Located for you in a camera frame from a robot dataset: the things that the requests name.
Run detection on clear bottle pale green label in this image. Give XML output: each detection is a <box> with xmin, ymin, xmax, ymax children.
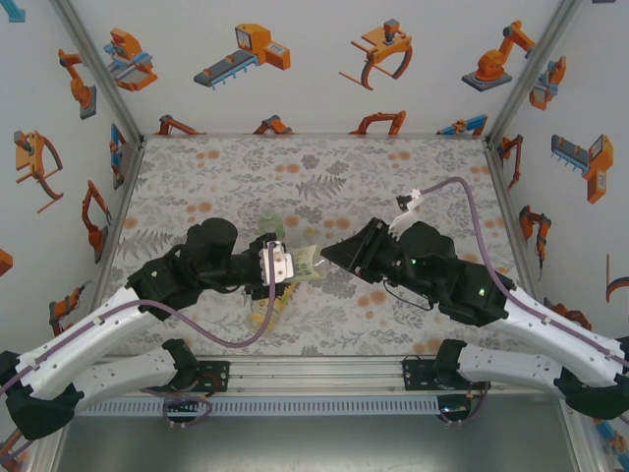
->
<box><xmin>288</xmin><ymin>244</ymin><xmax>325</xmax><ymax>282</ymax></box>

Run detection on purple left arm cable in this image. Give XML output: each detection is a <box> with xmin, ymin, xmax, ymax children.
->
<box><xmin>0</xmin><ymin>240</ymin><xmax>279</xmax><ymax>399</ymax></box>

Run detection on aluminium front frame rail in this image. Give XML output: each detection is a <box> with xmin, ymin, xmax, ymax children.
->
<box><xmin>95</xmin><ymin>354</ymin><xmax>579</xmax><ymax>395</ymax></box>

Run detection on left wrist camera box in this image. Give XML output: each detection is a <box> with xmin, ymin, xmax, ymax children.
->
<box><xmin>258</xmin><ymin>240</ymin><xmax>295</xmax><ymax>285</ymax></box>

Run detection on floral printed table cover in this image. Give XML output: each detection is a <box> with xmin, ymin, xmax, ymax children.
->
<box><xmin>97</xmin><ymin>135</ymin><xmax>551</xmax><ymax>358</ymax></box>

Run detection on aluminium frame post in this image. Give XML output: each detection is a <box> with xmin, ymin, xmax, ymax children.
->
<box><xmin>562</xmin><ymin>417</ymin><xmax>608</xmax><ymax>472</ymax></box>
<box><xmin>485</xmin><ymin>0</ymin><xmax>590</xmax><ymax>147</ymax></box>
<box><xmin>48</xmin><ymin>0</ymin><xmax>147</xmax><ymax>147</ymax></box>

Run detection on grey metal base sheet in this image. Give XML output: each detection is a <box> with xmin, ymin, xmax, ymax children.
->
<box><xmin>48</xmin><ymin>407</ymin><xmax>591</xmax><ymax>472</ymax></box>

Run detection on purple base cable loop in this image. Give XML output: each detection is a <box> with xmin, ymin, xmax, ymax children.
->
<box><xmin>161</xmin><ymin>387</ymin><xmax>215</xmax><ymax>430</ymax></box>
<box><xmin>438</xmin><ymin>383</ymin><xmax>490</xmax><ymax>428</ymax></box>

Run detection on aluminium back rail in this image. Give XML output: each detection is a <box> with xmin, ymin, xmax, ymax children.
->
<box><xmin>141</xmin><ymin>131</ymin><xmax>490</xmax><ymax>142</ymax></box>

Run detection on aluminium side rail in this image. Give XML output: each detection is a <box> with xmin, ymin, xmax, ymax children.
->
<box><xmin>484</xmin><ymin>137</ymin><xmax>537</xmax><ymax>301</ymax></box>
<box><xmin>90</xmin><ymin>137</ymin><xmax>148</xmax><ymax>306</ymax></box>

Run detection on bottle with orange yellow label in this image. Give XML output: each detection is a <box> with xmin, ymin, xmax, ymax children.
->
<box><xmin>247</xmin><ymin>278</ymin><xmax>302</xmax><ymax>331</ymax></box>

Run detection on clear bottle bright green label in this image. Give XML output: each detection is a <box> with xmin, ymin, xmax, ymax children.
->
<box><xmin>257</xmin><ymin>208</ymin><xmax>286</xmax><ymax>240</ymax></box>

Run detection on grey slotted cable duct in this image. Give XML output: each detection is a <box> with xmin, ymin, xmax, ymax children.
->
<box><xmin>73</xmin><ymin>395</ymin><xmax>442</xmax><ymax>418</ymax></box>

